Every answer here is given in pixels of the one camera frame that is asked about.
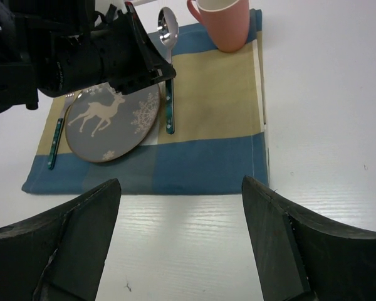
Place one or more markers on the grey plate with deer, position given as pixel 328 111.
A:
pixel 102 125

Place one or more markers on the fork with green handle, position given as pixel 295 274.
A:
pixel 69 98

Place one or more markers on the spoon with green handle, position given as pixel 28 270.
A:
pixel 168 30

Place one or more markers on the pink ceramic mug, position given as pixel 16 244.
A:
pixel 226 21

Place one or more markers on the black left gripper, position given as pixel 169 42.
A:
pixel 57 47

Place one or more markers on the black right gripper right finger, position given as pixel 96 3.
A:
pixel 302 255

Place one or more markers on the blue beige checked cloth placemat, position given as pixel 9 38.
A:
pixel 218 138

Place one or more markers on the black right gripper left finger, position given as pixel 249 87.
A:
pixel 60 254

